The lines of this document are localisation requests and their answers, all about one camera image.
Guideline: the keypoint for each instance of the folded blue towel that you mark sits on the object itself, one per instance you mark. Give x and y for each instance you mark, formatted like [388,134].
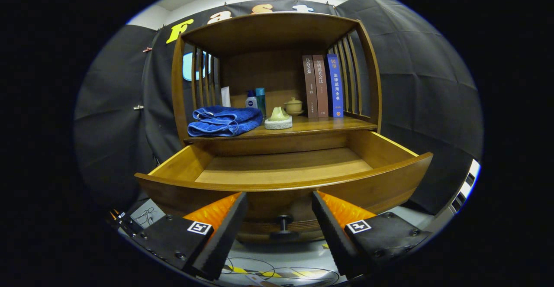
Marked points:
[225,120]

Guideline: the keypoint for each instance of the dark brown book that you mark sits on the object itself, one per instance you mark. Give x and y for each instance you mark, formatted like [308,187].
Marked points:
[310,88]

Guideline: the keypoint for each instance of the teal glass bottle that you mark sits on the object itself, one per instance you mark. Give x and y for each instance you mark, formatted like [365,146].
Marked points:
[260,101]

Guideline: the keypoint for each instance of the wooden drawer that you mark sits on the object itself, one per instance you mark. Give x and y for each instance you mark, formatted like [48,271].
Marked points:
[281,168]

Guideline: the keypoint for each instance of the blue book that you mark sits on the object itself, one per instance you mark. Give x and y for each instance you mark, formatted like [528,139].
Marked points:
[335,88]

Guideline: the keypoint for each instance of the white lotion bottle blue cap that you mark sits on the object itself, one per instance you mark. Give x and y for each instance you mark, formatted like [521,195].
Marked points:
[251,102]

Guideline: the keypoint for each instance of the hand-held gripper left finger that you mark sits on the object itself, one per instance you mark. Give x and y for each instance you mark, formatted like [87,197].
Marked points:
[225,239]

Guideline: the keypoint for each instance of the wooden cabinet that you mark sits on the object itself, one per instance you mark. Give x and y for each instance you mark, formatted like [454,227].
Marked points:
[268,31]

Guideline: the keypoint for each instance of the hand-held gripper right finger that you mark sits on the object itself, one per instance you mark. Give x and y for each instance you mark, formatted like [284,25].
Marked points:
[335,239]

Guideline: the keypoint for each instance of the reddish brown book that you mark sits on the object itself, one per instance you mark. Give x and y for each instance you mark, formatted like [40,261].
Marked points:
[320,88]

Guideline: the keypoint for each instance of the beige lidded teacup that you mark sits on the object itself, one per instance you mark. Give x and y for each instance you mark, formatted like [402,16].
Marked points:
[294,106]

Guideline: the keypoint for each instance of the wooden countertop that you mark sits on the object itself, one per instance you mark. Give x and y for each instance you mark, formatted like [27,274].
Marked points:
[320,124]

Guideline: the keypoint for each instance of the pale green scrubbing brush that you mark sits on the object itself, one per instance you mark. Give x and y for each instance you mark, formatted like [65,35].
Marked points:
[278,120]

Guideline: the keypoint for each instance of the white tube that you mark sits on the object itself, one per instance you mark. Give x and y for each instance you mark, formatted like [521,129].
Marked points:
[225,96]

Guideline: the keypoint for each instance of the black electronic device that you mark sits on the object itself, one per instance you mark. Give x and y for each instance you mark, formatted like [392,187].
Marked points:
[127,222]

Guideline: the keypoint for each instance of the white metal frame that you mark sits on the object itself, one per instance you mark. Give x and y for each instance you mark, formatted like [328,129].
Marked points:
[467,183]

